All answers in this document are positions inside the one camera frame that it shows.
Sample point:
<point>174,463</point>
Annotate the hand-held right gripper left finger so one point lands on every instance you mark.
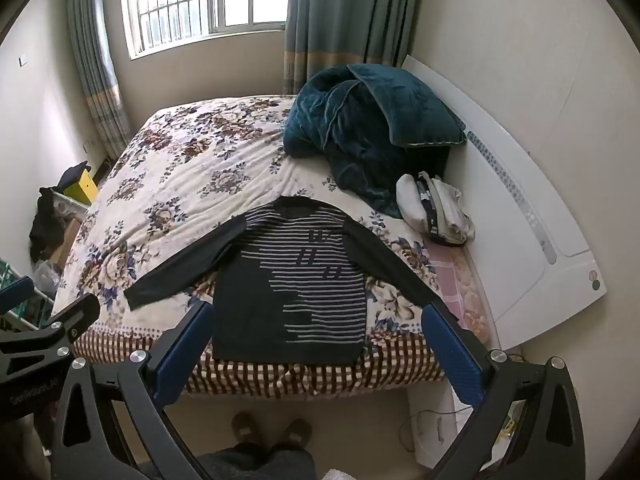
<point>184,347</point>

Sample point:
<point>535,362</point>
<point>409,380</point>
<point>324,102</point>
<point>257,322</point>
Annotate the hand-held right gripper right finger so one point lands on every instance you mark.
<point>450,355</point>

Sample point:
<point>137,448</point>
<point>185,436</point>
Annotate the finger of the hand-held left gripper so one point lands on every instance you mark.
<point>15,294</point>
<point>75,317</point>

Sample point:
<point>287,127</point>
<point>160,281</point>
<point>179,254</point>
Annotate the black striped sweater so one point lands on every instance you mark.
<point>280,310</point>

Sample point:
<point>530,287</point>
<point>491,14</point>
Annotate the black clothes heap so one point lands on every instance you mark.
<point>42,225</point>

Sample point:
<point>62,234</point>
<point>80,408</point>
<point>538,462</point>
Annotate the folded white clothes pile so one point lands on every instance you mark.
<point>430,205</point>

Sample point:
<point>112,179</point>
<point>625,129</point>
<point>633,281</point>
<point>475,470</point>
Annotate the green crate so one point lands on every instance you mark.
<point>20,270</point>

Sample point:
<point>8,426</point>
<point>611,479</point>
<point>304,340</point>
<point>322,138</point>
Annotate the clear plastic bag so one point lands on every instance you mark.
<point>47,277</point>

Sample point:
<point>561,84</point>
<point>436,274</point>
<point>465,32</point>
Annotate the cardboard box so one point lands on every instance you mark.
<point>67,240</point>

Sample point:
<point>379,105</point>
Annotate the pink mattress sheet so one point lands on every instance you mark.
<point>460,280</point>

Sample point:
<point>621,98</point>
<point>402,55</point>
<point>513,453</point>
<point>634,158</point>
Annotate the brown slipper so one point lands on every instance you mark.
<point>247,430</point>
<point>297,432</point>

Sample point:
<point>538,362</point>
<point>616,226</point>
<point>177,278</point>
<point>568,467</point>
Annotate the yellow box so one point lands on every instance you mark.
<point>82,189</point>

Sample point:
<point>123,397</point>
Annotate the dark cloth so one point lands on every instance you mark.
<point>72,172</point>

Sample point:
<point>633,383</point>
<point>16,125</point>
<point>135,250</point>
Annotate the person's grey trousers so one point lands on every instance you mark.
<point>260,465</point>

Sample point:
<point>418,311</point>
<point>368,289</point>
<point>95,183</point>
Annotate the floral blanket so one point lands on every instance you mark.
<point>200,170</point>

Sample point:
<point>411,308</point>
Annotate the white headboard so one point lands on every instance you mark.
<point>540,200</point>

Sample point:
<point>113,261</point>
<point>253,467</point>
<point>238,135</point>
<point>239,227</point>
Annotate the teal plush blanket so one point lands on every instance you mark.
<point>345,150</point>

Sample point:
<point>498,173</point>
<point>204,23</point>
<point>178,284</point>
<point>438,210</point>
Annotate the teal plush pillow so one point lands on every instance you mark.
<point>415,110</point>

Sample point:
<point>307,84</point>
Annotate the white wall switch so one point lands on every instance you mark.
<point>22,59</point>

